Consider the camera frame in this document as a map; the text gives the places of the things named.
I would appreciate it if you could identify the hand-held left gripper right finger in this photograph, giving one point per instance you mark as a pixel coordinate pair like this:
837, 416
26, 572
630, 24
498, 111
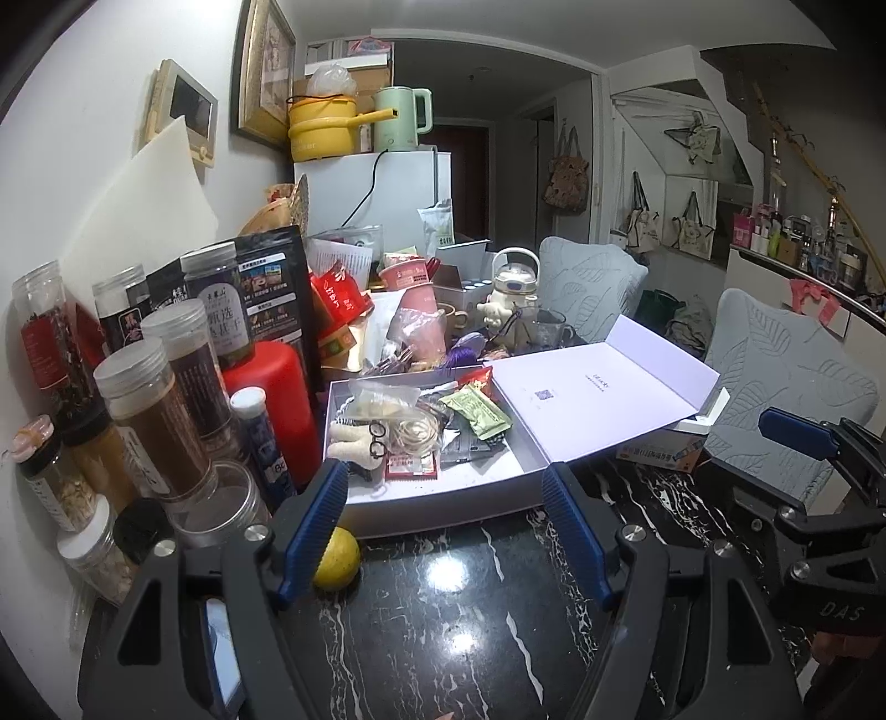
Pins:
574, 533

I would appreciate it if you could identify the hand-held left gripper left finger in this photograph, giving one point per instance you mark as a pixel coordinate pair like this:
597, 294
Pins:
315, 526

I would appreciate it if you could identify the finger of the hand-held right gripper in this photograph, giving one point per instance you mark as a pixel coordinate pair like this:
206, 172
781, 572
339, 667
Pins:
768, 512
796, 433

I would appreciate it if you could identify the red and white sachet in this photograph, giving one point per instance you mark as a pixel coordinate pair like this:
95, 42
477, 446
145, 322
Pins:
412, 467

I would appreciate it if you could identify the bag of rubber bands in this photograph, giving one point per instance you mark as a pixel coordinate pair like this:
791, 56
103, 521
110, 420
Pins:
410, 434

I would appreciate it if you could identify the silver foil packet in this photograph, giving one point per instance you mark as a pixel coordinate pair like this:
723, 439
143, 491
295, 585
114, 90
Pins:
467, 450

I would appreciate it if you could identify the white gift box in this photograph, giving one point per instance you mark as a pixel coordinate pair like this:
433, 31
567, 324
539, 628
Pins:
595, 394

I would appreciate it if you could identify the clear bag with beige contents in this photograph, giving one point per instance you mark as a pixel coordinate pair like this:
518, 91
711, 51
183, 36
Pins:
377, 398

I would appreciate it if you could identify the green sachet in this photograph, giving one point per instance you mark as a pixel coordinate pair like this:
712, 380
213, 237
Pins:
477, 412

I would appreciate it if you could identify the red snack packet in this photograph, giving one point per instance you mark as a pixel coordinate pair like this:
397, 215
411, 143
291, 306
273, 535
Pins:
477, 381

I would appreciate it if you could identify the person's right hand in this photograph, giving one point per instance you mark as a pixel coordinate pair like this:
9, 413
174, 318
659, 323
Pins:
851, 647

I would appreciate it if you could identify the yellow lemon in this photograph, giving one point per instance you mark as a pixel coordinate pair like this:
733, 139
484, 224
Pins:
339, 564

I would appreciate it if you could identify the grey leaf-pattern chair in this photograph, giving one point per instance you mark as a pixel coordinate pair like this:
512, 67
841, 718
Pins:
782, 374
588, 284

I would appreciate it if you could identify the blue tablet tube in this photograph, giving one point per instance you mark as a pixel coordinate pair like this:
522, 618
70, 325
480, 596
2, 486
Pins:
266, 450

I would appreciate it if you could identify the white flat box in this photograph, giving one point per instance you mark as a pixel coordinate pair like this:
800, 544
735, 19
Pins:
706, 415

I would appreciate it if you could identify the white and orange medicine box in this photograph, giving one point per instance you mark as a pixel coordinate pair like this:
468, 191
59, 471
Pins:
657, 450

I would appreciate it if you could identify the pink bow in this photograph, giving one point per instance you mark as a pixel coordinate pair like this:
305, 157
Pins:
817, 298

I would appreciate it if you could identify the red cylinder canister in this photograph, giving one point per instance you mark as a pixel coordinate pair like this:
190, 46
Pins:
277, 394

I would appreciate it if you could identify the white counter cabinet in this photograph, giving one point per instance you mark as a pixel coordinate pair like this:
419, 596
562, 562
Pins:
754, 277

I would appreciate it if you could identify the black lid spice jar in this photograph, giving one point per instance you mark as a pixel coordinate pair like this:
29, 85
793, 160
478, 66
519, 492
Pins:
142, 526

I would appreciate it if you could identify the gold and orange box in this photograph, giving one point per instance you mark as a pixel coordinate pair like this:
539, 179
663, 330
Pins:
342, 346

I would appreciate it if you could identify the brown powder jar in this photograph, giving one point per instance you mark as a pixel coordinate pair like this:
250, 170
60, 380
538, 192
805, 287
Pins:
159, 429

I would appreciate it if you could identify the dark green bag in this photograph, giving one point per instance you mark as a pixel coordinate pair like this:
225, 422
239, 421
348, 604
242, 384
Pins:
657, 308

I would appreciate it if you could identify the row of cosmetic bottles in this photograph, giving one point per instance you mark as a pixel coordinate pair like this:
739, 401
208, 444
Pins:
803, 242

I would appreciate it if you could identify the clear glass cup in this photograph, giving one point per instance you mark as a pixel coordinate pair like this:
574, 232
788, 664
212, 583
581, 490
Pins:
547, 329

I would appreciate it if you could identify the purple ribbon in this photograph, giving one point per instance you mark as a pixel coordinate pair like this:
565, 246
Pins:
462, 353

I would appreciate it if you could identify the yellow powder jar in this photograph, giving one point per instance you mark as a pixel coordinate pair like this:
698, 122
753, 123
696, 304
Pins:
104, 464

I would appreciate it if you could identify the white lid oat jar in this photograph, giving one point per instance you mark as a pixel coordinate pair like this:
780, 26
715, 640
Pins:
97, 561

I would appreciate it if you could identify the white tote bag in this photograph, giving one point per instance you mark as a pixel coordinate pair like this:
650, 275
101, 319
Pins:
692, 232
640, 225

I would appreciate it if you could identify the tall grey label jar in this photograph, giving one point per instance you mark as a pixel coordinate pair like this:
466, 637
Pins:
225, 318

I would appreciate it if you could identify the pink cup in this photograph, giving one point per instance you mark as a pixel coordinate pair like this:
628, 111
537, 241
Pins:
422, 325

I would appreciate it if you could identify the black printed pouch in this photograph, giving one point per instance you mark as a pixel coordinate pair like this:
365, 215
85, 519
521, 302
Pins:
277, 298

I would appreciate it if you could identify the red packets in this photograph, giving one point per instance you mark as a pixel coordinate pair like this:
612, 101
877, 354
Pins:
339, 294

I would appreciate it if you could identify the white bear figurine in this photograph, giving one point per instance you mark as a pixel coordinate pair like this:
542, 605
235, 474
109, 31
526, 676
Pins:
497, 311

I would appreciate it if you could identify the black label nut jar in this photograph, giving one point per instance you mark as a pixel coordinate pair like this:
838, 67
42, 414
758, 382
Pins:
55, 484

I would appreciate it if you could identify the pink bowl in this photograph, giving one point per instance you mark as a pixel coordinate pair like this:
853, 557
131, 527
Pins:
408, 273

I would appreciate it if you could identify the white printed paper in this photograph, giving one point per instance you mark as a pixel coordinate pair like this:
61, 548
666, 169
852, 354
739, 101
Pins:
346, 253

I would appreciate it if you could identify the short dark label jar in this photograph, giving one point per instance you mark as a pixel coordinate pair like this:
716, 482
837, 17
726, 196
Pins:
124, 318

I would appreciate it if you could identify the grey box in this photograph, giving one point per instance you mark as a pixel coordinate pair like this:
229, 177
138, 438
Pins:
464, 259

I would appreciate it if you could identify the woven straw basket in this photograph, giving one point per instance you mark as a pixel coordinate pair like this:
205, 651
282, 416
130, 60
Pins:
277, 208

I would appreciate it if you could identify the green and white pouch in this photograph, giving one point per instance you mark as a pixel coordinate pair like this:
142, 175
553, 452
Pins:
436, 225

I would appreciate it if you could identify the red label clear jar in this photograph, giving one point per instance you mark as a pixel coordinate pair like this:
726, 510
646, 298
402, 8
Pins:
48, 339

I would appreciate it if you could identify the brown tote bag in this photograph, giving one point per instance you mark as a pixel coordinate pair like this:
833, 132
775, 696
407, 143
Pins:
567, 183

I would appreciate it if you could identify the white mini fridge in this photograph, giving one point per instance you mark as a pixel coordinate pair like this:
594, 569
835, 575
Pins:
401, 194

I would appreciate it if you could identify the white board sheet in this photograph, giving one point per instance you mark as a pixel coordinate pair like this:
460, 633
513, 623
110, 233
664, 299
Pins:
152, 208

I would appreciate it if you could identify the yellow pot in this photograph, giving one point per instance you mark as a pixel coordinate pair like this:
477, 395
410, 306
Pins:
318, 131

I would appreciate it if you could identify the green electric kettle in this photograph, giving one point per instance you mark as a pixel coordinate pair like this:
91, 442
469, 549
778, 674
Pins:
398, 121

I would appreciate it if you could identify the cardboard box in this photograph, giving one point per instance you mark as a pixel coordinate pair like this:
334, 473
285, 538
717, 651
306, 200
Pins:
374, 76

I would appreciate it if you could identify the small wooden picture frame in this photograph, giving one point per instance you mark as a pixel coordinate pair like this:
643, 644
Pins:
190, 104

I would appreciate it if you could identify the large gold picture frame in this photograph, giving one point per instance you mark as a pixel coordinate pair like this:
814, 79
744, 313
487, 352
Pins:
266, 69

